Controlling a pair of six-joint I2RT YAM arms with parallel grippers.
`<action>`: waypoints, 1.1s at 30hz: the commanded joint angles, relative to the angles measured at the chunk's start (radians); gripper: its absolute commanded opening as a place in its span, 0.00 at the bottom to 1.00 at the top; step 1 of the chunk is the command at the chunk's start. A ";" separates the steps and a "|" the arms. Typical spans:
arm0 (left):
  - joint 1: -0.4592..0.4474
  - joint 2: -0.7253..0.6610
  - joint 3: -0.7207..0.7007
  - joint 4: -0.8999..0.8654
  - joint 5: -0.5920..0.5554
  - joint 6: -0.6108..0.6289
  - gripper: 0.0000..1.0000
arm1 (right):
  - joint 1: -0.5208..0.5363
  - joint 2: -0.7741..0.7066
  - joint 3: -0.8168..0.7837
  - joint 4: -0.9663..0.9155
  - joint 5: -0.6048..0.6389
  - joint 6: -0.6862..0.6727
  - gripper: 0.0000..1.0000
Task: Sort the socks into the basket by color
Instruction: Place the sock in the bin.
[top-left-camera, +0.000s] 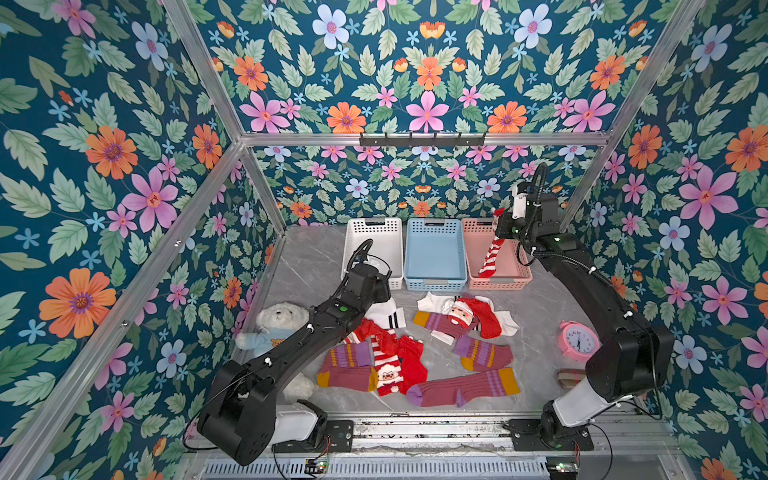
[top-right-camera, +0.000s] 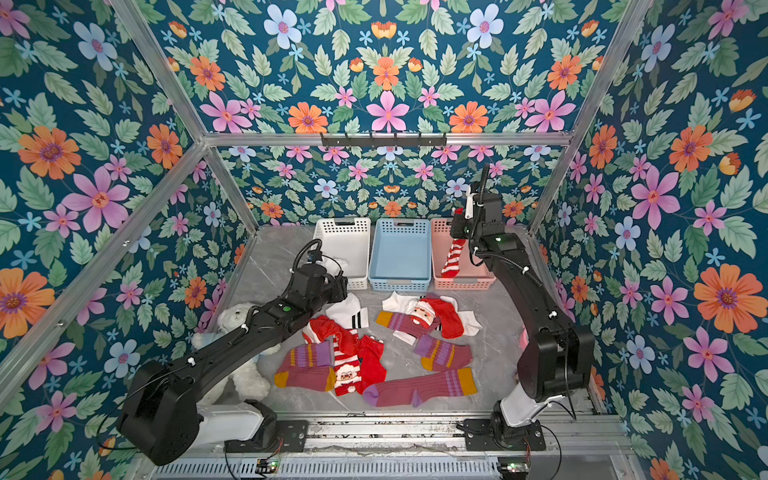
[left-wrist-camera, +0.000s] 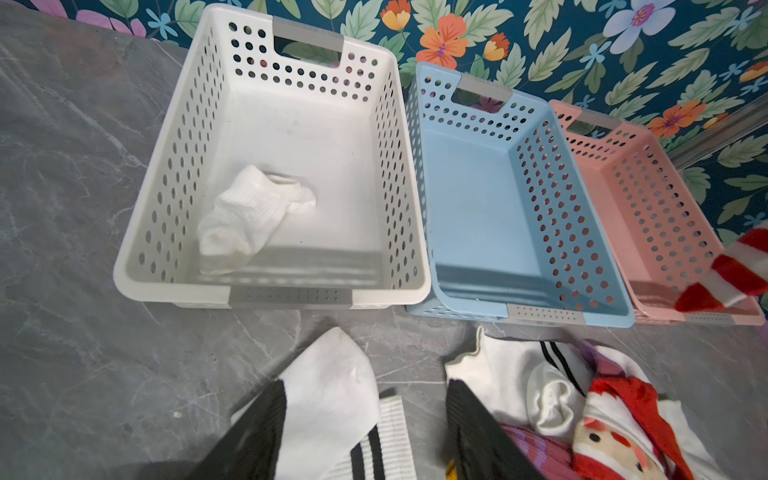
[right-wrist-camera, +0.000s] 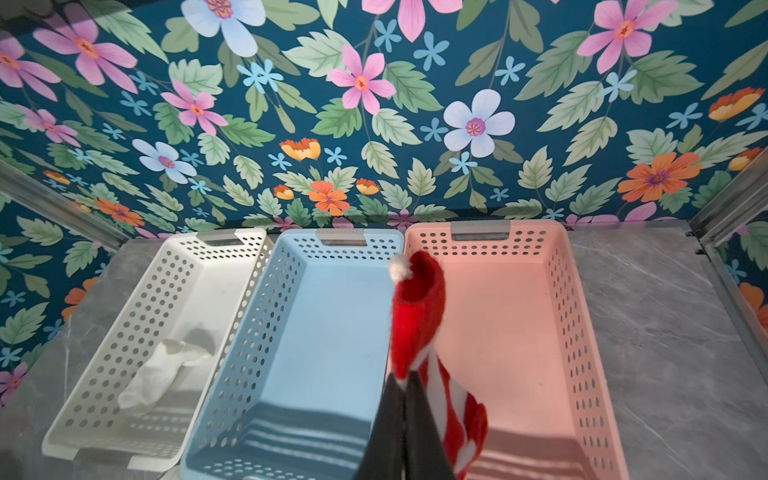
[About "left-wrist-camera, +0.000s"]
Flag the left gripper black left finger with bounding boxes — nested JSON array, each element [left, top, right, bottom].
[[187, 380, 287, 480]]

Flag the white sock black stripes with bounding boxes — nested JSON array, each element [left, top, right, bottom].
[[445, 327, 594, 443], [269, 327, 416, 479]]

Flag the light blue plastic basket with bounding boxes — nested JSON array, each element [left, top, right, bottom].
[[406, 63, 635, 328]]

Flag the red santa face sock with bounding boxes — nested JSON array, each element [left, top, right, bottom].
[[572, 377, 694, 479]]

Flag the small white ankle sock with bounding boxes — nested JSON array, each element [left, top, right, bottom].
[[197, 165, 317, 276]]

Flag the pink plastic basket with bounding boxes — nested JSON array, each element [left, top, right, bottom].
[[550, 100, 765, 326]]

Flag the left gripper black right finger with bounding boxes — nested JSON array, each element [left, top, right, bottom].
[[446, 380, 543, 480]]

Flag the purple striped sock upper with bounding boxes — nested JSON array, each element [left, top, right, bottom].
[[445, 424, 580, 479]]

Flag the white plastic basket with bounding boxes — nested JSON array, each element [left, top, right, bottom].
[[113, 4, 431, 309]]

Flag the white sock black stripes right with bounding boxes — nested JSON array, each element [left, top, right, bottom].
[[445, 327, 594, 443]]

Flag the white sock black stripes left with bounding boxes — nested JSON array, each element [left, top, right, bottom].
[[269, 327, 416, 479]]

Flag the red white striped santa sock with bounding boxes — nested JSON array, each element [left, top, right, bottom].
[[674, 222, 767, 313]]

